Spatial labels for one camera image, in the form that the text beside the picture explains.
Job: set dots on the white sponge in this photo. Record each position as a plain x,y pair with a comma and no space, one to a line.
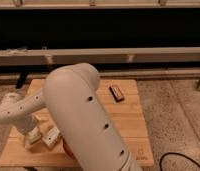
31,139

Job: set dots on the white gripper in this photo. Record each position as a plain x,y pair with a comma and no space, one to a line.
36,130

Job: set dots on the long beige wall rail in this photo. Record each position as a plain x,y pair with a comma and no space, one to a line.
98,56

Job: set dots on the small dark rectangular block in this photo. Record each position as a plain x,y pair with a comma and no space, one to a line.
117,94

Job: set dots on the orange-brown saucer plate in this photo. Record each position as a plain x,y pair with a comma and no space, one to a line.
67,149

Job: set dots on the wooden table board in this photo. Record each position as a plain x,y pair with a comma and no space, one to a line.
126,114

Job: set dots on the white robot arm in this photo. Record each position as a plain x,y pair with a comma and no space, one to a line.
69,94

